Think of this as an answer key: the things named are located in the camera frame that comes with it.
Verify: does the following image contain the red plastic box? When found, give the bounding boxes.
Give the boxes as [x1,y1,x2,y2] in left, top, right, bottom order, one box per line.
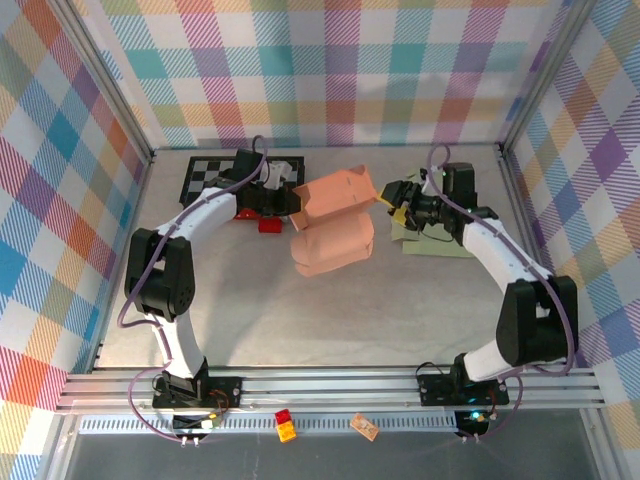
[233,208,284,235]

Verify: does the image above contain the black grey chessboard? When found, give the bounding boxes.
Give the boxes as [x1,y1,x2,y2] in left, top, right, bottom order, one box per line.
[178,155,306,209]

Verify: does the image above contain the small orange printed tag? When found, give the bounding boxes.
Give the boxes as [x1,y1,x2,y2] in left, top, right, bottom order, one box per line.
[349,413,380,442]

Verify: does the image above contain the small black circuit board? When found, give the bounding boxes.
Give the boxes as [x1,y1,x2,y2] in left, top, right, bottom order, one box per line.
[172,410,224,434]
[455,408,494,437]

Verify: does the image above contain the red yellow toy bricks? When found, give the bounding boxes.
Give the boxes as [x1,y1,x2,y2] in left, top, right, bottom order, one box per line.
[274,408,297,444]

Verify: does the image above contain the thin black wire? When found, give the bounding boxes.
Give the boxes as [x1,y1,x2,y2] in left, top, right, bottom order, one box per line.
[414,227,454,246]

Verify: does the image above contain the aluminium corner post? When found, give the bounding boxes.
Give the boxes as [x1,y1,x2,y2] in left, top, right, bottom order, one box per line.
[497,0,600,154]
[47,0,159,166]

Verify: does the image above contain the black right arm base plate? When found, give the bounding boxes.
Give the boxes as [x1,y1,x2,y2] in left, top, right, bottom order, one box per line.
[416,372,511,407]

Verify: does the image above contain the aluminium rail beam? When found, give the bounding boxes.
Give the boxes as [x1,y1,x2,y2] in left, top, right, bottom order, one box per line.
[57,364,609,415]

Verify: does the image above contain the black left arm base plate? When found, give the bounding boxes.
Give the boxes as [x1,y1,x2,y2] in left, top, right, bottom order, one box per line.
[152,375,244,409]

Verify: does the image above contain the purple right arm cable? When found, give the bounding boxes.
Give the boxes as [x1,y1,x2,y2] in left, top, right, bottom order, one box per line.
[427,143,581,444]

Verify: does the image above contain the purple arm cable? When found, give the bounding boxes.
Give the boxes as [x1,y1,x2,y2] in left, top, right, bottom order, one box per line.
[427,143,581,444]
[116,134,270,445]

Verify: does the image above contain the slotted grey cable duct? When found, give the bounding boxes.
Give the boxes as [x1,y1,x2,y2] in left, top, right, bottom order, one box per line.
[79,414,496,435]

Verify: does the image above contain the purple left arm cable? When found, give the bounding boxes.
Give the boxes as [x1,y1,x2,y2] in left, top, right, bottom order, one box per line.
[116,134,270,445]

